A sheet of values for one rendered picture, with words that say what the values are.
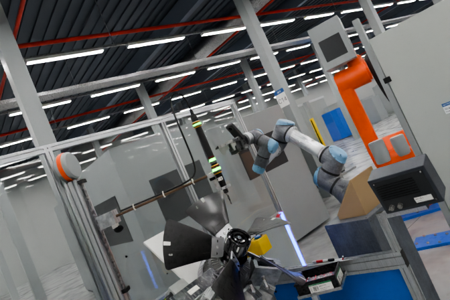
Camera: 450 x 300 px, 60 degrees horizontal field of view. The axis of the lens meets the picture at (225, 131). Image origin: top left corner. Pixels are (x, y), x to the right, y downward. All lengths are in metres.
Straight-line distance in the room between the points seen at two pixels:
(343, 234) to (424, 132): 1.32
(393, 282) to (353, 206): 0.43
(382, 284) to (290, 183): 4.24
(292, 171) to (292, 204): 0.54
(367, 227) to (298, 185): 4.23
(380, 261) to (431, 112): 1.53
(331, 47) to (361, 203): 3.56
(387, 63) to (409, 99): 0.32
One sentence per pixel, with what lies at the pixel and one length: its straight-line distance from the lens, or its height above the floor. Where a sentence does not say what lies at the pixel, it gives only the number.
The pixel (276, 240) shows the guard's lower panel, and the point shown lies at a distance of 3.34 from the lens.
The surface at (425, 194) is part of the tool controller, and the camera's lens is 1.92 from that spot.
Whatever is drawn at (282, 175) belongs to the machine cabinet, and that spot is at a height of 1.03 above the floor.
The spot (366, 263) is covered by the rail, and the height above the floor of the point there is 0.83.
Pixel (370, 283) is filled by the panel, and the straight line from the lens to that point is 2.25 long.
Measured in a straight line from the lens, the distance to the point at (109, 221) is 2.13.
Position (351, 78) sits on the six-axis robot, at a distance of 5.64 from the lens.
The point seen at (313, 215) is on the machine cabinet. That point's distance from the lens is 6.54.
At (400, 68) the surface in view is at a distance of 3.35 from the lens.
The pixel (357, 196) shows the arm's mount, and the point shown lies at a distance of 2.30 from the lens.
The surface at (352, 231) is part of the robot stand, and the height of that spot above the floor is 0.94.
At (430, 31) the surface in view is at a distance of 3.30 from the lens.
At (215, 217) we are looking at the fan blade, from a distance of 2.05.
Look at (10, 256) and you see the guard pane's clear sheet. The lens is 2.19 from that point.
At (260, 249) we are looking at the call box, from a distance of 2.43.
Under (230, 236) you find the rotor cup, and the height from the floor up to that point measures 1.25.
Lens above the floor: 1.57
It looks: 4 degrees up
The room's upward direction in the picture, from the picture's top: 24 degrees counter-clockwise
